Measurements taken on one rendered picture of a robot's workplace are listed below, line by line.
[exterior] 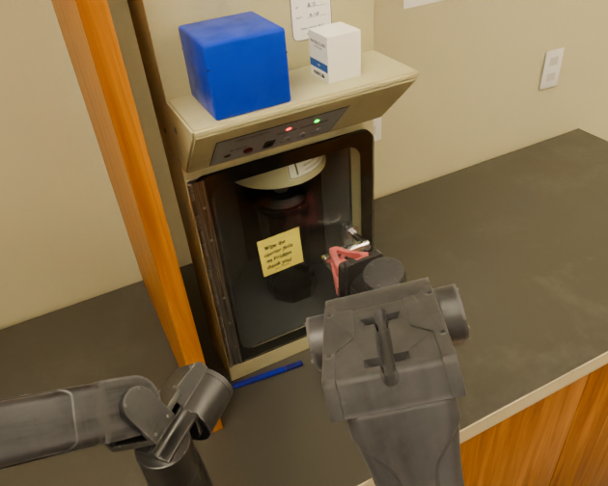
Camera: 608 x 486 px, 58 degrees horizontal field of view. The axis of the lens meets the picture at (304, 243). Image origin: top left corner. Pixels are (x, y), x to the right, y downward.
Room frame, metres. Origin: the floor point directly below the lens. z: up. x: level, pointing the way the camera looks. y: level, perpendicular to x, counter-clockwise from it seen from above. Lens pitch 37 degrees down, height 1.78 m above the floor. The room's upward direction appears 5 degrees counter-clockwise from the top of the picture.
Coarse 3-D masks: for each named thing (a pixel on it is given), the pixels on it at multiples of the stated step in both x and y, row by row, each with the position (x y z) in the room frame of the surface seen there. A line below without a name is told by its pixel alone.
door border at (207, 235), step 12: (204, 180) 0.70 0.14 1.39; (204, 192) 0.69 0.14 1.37; (192, 204) 0.68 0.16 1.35; (204, 204) 0.69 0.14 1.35; (204, 216) 0.69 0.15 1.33; (204, 228) 0.69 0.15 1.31; (204, 240) 0.69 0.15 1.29; (216, 240) 0.70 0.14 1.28; (216, 252) 0.69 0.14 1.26; (216, 264) 0.69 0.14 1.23; (216, 276) 0.69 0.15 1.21; (216, 288) 0.69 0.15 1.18; (228, 300) 0.70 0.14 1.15; (228, 312) 0.69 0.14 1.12; (228, 324) 0.69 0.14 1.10; (228, 336) 0.69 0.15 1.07; (228, 348) 0.69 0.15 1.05; (240, 360) 0.70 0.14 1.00
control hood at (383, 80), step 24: (384, 72) 0.72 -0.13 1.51; (408, 72) 0.72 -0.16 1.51; (192, 96) 0.70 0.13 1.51; (312, 96) 0.66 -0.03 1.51; (336, 96) 0.67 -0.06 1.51; (360, 96) 0.69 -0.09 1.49; (384, 96) 0.73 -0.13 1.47; (192, 120) 0.63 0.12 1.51; (240, 120) 0.62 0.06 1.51; (264, 120) 0.63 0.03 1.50; (288, 120) 0.66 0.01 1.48; (360, 120) 0.77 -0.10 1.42; (192, 144) 0.61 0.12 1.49; (288, 144) 0.73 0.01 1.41; (192, 168) 0.66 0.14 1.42
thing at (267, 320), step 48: (336, 144) 0.78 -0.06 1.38; (240, 192) 0.72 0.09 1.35; (288, 192) 0.75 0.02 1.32; (336, 192) 0.78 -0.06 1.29; (240, 240) 0.71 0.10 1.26; (336, 240) 0.78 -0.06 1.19; (240, 288) 0.71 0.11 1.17; (288, 288) 0.74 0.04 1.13; (240, 336) 0.70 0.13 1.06; (288, 336) 0.73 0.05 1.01
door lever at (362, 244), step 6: (354, 228) 0.79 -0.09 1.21; (348, 234) 0.78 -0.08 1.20; (354, 234) 0.78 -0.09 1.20; (360, 240) 0.76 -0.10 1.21; (366, 240) 0.75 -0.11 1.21; (348, 246) 0.74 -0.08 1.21; (354, 246) 0.74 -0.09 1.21; (360, 246) 0.74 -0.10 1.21; (366, 246) 0.74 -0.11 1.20; (324, 258) 0.72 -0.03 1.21; (330, 258) 0.72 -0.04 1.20
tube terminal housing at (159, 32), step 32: (128, 0) 0.78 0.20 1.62; (160, 0) 0.71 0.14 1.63; (192, 0) 0.72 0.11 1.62; (224, 0) 0.74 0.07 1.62; (256, 0) 0.75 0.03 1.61; (288, 0) 0.77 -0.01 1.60; (352, 0) 0.81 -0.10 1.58; (160, 32) 0.70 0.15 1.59; (288, 32) 0.77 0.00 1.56; (160, 64) 0.70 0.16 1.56; (288, 64) 0.77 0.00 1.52; (160, 96) 0.72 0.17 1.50; (160, 128) 0.78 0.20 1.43; (352, 128) 0.81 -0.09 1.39; (192, 224) 0.71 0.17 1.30; (192, 256) 0.78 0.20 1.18; (224, 352) 0.70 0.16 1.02; (288, 352) 0.75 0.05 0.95
